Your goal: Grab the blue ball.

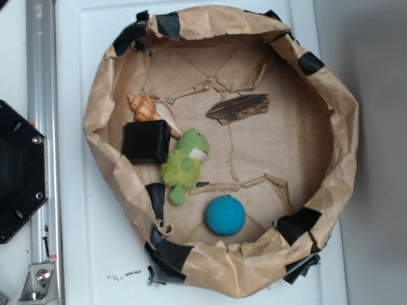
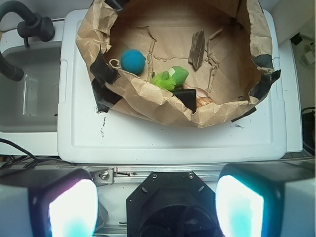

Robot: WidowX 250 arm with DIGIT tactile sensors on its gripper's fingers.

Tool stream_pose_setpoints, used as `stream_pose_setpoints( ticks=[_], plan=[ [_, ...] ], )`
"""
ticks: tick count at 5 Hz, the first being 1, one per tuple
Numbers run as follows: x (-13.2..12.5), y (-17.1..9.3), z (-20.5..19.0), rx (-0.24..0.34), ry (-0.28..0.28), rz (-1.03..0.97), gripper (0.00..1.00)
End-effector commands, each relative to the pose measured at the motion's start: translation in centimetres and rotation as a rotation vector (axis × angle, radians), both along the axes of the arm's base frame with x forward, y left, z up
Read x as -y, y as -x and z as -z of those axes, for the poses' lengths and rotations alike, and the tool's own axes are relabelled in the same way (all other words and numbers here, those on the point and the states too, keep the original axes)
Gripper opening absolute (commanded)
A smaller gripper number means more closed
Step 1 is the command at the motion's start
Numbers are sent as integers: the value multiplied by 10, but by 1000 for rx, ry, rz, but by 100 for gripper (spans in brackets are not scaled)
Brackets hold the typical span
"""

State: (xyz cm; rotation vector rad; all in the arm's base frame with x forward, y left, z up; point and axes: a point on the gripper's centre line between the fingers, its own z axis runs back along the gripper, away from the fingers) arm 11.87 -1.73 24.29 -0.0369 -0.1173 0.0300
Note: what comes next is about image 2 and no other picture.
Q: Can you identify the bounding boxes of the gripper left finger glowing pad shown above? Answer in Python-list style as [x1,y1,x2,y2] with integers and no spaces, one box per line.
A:
[0,168,98,237]

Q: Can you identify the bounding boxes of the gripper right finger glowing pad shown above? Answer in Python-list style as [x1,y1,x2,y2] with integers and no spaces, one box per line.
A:
[215,162,316,237]

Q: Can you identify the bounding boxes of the blue felt ball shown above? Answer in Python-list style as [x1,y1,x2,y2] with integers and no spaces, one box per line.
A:
[120,49,146,75]

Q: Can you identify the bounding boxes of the grey sink basin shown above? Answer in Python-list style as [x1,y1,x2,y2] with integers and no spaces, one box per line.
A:
[0,41,61,133]

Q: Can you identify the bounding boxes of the black block in bag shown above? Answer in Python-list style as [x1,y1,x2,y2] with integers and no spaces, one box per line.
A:
[173,89,197,114]

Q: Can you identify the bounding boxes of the green plush toy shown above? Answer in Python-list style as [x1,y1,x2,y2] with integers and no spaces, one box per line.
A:
[151,66,189,91]

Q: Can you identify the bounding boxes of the brown paper bag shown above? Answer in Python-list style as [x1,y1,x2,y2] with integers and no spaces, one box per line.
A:
[76,0,280,128]

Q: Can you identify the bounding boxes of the brown bark piece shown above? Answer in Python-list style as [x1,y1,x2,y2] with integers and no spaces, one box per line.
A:
[188,30,205,70]

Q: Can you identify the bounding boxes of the black cables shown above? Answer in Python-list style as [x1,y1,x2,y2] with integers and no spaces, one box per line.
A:
[0,138,77,171]

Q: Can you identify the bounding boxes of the metal corner bracket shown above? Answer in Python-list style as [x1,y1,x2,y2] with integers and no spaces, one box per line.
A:
[89,168,114,187]

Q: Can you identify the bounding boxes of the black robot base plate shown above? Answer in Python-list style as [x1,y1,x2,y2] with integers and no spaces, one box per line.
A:
[126,171,223,237]

